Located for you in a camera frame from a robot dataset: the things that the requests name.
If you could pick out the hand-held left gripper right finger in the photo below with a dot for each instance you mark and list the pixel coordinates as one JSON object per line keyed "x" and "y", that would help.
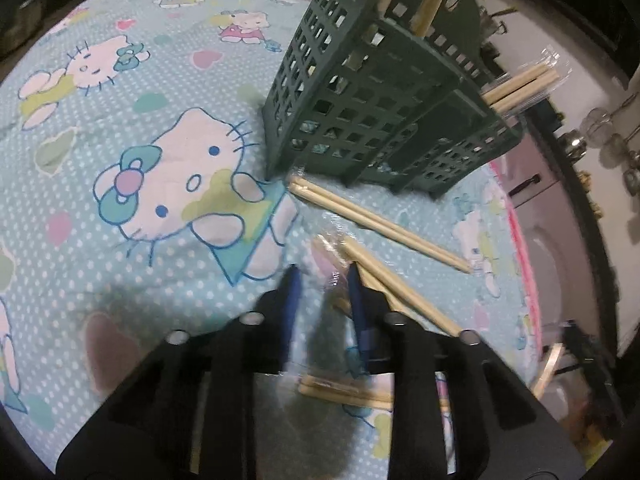
{"x": 357, "y": 310}

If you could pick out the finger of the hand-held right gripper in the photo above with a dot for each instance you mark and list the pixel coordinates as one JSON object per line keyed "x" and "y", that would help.
{"x": 587, "y": 357}

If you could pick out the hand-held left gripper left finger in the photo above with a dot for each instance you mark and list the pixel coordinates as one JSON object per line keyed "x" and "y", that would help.
{"x": 292, "y": 305}

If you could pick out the pile of bamboo chopsticks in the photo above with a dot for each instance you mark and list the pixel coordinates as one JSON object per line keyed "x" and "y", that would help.
{"x": 380, "y": 225}

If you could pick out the green plastic utensil basket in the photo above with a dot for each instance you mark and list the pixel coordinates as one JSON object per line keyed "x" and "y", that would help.
{"x": 400, "y": 85}

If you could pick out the white base cabinets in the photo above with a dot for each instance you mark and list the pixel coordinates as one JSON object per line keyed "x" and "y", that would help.
{"x": 550, "y": 250}

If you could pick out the cartoon cat printed blanket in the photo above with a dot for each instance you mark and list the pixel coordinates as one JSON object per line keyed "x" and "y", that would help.
{"x": 150, "y": 260}

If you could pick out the black kitchen countertop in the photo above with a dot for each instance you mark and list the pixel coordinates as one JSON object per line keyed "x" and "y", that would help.
{"x": 585, "y": 200}

